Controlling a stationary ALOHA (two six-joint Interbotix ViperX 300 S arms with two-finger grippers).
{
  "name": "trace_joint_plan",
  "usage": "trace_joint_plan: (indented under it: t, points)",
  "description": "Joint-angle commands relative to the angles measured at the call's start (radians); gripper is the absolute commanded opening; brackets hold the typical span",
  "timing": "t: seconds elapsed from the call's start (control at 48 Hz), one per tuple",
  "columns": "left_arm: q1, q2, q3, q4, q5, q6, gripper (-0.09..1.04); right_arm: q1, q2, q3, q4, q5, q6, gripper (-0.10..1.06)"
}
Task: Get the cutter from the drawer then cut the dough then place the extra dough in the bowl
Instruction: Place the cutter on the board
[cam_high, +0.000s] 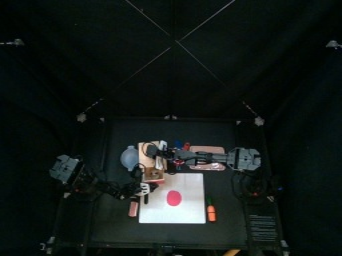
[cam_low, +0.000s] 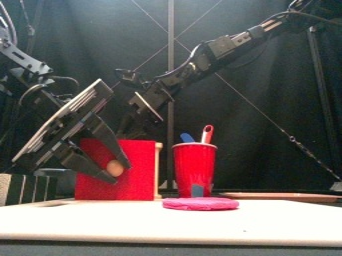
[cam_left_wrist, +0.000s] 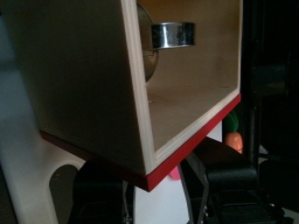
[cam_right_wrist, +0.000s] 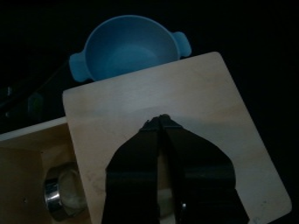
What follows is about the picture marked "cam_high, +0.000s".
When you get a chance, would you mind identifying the red flat dough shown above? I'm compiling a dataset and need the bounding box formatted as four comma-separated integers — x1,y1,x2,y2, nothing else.
166,189,183,207

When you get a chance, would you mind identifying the white cutting mat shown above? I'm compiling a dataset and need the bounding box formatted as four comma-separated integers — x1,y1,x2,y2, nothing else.
138,172,209,225

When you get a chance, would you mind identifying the pink tray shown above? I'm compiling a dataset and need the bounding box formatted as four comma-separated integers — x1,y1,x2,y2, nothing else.
189,145,227,172

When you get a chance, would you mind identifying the orange toy carrot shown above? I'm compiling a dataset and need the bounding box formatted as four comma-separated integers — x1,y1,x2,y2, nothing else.
206,197,218,223

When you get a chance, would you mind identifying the white text label sticker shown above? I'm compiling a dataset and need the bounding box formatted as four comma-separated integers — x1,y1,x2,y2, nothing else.
249,213,280,243

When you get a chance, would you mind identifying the blue bowl with handles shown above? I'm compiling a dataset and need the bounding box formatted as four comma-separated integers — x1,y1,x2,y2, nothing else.
119,145,142,172

